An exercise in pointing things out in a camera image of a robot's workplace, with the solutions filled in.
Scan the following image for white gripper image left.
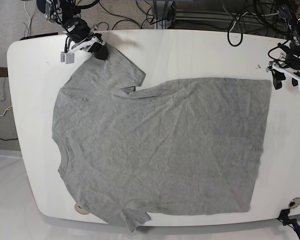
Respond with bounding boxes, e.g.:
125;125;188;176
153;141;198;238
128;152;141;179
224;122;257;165
64;33;109;61

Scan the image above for aluminium frame post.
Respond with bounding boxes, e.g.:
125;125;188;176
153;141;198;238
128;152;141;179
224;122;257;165
149;0;176;30

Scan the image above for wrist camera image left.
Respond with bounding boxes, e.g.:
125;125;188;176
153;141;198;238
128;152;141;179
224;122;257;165
60;52;75;64

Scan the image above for beige table grommet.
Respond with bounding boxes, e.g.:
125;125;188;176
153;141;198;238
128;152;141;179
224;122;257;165
74;203;89;215

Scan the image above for grey t-shirt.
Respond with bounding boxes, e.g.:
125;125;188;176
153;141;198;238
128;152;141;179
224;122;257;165
52;47;272;231

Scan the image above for silver table grommet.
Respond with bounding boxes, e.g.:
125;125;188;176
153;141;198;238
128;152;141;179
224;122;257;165
288;197;300;209

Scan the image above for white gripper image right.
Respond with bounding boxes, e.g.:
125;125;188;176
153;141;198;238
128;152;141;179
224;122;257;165
266;61;300;90

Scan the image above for black clamp with cable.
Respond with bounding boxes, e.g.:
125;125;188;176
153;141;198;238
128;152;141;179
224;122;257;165
277;208;300;240

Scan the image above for white floor cable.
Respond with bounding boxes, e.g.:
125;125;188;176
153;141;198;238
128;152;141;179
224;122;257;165
22;0;33;37

